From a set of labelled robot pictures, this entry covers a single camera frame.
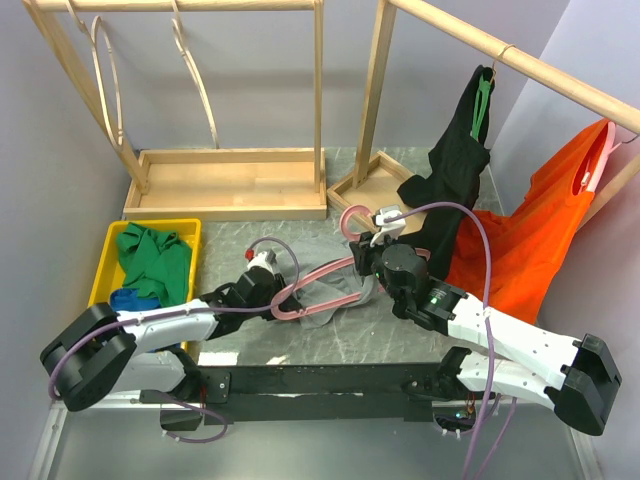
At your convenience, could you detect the grey tank top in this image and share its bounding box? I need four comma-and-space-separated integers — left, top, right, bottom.
277, 236, 358, 329

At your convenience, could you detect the orange garment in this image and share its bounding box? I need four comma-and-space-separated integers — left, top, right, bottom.
475, 119, 607, 324

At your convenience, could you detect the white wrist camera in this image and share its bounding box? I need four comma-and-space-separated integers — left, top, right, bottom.
370, 205, 406, 246
246, 249, 280, 276

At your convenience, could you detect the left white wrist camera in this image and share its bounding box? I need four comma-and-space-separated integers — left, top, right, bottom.
246, 249, 280, 276

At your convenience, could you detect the black garment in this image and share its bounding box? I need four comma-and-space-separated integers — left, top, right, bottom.
397, 65, 492, 280

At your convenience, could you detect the pink plastic hanger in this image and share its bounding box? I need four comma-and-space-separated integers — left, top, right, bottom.
271, 209, 419, 326

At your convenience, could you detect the left beige wooden hanger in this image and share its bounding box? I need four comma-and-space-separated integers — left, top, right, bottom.
65, 0, 125, 149

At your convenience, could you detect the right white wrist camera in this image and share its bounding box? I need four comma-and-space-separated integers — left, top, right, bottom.
370, 205, 406, 246

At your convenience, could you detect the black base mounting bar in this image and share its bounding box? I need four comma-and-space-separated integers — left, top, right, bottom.
138, 360, 497, 434

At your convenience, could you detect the yellow plastic bin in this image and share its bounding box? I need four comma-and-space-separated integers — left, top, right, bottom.
89, 219, 202, 306

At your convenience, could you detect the middle beige wooden hanger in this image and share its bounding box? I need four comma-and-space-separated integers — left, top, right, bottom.
171, 0, 220, 149

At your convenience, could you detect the beige wooden hanger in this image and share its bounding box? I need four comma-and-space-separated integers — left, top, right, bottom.
65, 0, 125, 149
171, 0, 220, 149

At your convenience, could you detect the wooden clothes rack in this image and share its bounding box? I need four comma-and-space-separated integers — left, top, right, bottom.
24, 1, 327, 221
327, 1, 639, 210

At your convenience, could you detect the blue garment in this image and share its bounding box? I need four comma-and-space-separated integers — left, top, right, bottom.
109, 288, 161, 312

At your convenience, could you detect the right wooden clothes rack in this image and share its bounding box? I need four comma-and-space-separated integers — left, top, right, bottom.
327, 1, 639, 210

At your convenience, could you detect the left wooden clothes rack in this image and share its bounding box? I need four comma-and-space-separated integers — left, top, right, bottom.
24, 1, 327, 221

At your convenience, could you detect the green plastic hanger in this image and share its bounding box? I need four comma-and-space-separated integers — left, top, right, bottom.
470, 44, 514, 141

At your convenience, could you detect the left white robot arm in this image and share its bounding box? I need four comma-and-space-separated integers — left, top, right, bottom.
40, 267, 301, 412

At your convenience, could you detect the green garment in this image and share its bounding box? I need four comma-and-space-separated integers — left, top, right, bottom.
116, 223, 192, 307

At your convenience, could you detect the light pink hanger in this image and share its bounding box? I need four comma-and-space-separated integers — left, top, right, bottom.
572, 120, 638, 196

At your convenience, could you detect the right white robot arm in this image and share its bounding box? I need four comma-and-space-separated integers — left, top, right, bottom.
349, 233, 622, 436

